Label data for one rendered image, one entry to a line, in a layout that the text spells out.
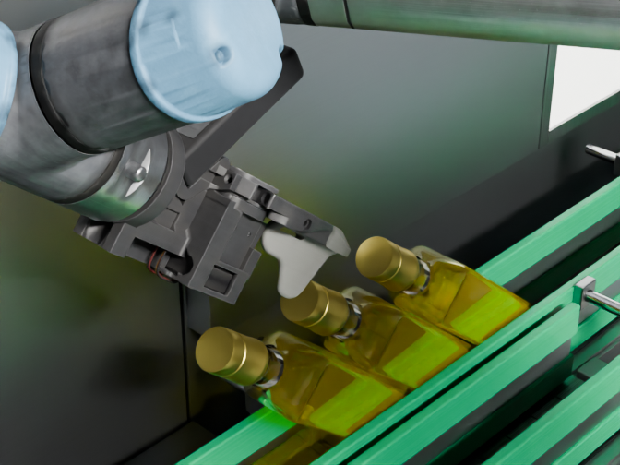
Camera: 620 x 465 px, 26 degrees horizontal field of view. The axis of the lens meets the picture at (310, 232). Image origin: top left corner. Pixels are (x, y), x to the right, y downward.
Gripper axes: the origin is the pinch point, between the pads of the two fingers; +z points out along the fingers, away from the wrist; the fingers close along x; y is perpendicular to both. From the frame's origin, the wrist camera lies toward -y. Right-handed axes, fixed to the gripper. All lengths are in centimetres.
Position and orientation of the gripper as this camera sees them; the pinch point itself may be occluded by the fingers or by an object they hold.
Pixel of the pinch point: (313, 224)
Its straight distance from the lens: 97.4
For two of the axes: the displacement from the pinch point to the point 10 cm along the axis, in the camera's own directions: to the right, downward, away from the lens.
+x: 7.2, 3.6, -5.9
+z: 5.2, 2.7, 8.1
